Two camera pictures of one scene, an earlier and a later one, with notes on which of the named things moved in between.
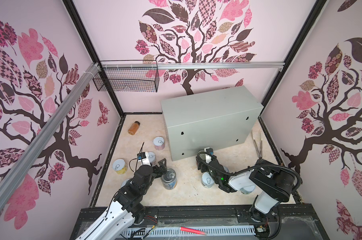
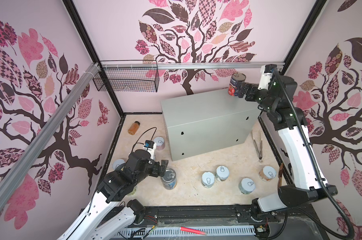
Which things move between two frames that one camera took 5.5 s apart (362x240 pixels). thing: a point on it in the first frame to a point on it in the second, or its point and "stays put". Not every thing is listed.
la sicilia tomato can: [202, 155] to [236, 78]
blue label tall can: [169, 179] stays put
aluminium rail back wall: [114, 66] stays put
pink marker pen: [194, 231] stays put
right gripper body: [204, 168] to [259, 97]
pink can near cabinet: [159, 143] stays put
